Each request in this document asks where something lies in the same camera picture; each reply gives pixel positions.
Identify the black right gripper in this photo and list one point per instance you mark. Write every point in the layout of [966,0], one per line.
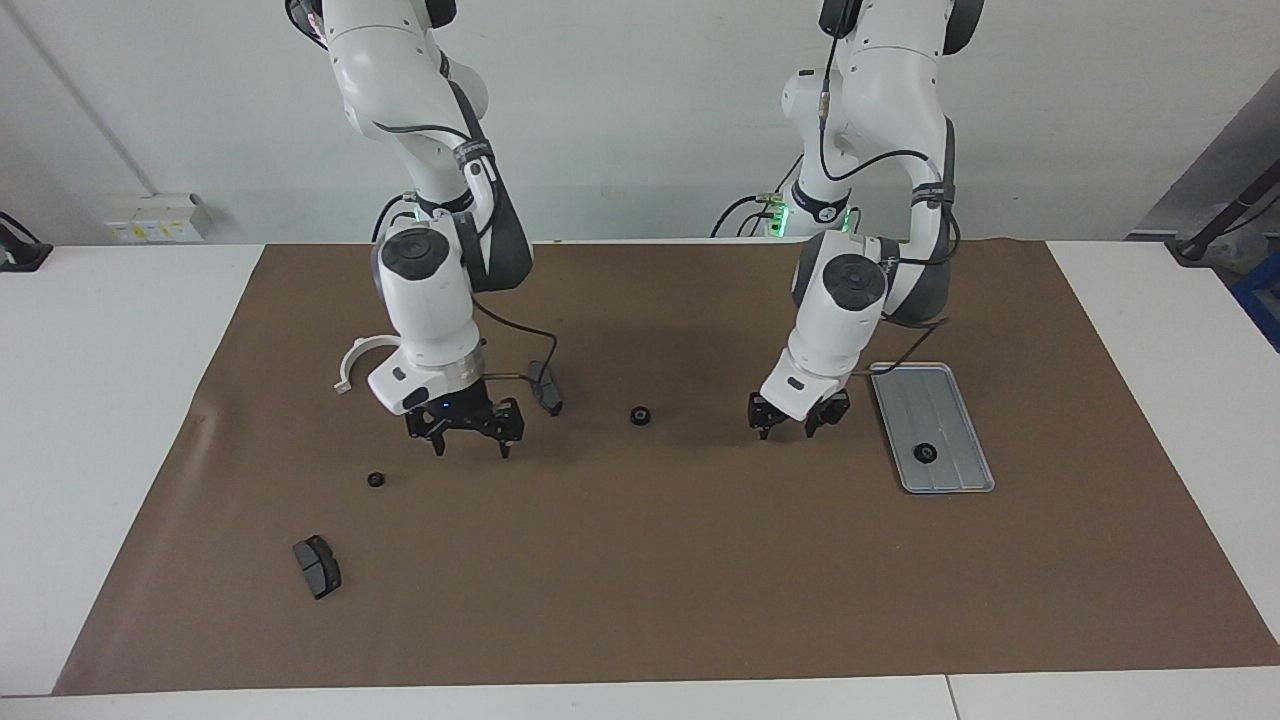
[460,410]

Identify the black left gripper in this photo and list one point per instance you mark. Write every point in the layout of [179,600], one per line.
[835,402]

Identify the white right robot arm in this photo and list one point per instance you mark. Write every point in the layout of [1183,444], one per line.
[430,310]

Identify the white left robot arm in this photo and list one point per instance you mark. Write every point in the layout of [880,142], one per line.
[840,340]

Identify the silver metal tray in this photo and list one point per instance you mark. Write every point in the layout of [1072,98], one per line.
[950,410]

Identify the long grey brake pad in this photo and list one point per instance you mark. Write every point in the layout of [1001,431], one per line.
[548,395]

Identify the brown paper table mat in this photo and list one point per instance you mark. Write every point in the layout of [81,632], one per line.
[650,550]

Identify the short grey brake pad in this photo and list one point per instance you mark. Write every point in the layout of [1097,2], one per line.
[318,568]

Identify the black stand pole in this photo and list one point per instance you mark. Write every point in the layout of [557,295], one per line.
[1230,215]

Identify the blue crate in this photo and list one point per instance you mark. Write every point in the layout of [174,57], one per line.
[1262,300]

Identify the white curved plastic bracket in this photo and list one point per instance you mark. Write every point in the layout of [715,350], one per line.
[345,372]

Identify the white wall socket box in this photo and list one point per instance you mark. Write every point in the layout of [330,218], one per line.
[150,215]

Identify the black clamp mount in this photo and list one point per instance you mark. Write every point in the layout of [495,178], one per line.
[20,255]

